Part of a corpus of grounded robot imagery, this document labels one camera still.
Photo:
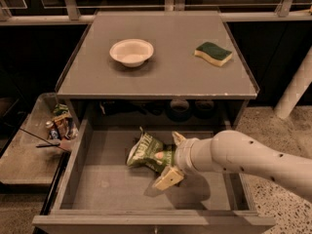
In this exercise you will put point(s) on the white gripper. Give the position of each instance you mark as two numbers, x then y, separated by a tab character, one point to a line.
182	156

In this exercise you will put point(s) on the green jalapeno chip bag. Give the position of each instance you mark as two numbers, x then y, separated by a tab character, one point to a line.
151	152

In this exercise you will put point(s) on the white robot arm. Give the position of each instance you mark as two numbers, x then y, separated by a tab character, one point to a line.
233	152

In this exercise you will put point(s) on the open grey top drawer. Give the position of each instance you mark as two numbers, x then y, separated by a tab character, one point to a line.
100	194

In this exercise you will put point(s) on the grey cabinet counter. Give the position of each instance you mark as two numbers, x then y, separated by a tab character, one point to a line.
172	72

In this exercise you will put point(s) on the green and yellow sponge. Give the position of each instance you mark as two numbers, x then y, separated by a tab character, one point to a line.
213	54

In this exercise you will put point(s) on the snack packages in bin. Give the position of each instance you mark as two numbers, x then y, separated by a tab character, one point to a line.
64	122

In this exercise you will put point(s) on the soda can in bin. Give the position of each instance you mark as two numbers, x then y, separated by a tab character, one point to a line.
54	134

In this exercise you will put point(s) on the black stick on bin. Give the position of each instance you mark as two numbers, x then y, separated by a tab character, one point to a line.
48	143

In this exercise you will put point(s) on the metal window railing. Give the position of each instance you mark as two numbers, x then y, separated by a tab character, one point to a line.
34	12

